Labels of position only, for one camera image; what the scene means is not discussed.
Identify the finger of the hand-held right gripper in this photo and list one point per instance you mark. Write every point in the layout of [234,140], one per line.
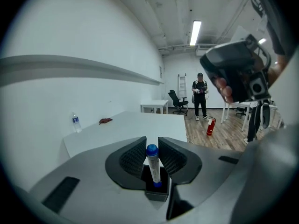
[265,114]

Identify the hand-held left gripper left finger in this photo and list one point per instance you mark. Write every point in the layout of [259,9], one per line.
[93,171]

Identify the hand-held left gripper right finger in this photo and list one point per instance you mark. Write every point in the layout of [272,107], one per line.
[198,157]

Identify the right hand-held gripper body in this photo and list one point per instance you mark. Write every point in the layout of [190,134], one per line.
[236,59]

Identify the blue capped white marker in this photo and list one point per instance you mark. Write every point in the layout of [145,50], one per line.
[154,167]

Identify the black square pen holder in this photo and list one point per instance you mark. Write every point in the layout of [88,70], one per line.
[156,193]

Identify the person's right forearm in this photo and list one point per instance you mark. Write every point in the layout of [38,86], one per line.
[277,69]

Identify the person's right hand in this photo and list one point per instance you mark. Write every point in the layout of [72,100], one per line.
[226,90]

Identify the black office chair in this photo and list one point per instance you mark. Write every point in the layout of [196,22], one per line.
[241,112]
[176,100]

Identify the long white desk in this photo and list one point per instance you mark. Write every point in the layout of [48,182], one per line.
[240,105]

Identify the long ceiling light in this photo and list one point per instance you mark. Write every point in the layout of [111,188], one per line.
[262,41]
[195,32]

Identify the white air conditioner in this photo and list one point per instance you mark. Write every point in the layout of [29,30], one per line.
[204,50]

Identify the red fire extinguisher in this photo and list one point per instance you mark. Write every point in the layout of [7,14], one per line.
[211,127]

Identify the clear plastic water bottle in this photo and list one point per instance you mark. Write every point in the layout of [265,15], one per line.
[76,123]

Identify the dark red cloth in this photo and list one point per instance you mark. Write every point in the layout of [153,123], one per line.
[105,120]

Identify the white ladder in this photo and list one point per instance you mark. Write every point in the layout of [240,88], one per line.
[182,85]

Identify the small white table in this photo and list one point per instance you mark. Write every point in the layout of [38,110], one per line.
[155,102]

